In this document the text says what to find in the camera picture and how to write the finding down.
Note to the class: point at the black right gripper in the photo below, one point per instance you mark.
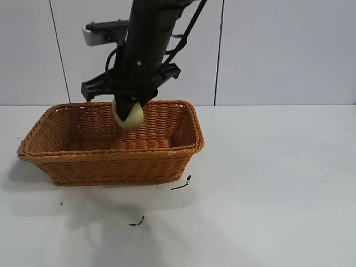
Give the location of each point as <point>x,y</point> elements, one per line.
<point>93,87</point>

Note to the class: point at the pale yellow round fruit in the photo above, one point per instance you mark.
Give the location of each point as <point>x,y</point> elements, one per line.
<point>134,122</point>

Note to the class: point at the orange woven wicker basket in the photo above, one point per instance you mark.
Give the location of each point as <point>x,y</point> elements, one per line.
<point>111,167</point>

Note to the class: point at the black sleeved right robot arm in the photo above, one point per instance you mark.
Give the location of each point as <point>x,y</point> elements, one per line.
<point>147,41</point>

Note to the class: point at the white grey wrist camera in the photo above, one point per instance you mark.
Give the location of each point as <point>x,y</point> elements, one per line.
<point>93,37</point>

